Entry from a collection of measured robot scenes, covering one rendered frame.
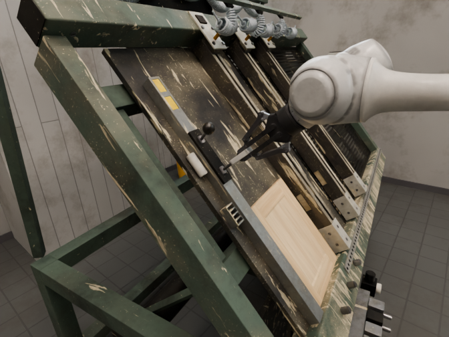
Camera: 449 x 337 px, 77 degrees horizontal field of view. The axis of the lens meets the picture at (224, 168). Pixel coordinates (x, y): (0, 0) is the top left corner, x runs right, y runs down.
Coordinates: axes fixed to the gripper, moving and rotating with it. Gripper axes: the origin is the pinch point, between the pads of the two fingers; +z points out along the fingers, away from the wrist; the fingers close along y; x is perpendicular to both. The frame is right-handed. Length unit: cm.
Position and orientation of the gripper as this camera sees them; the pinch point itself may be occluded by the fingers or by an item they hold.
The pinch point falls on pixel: (240, 156)
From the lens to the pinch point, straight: 80.5
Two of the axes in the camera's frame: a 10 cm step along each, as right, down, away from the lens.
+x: 5.1, -3.4, 7.9
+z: -6.4, 4.6, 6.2
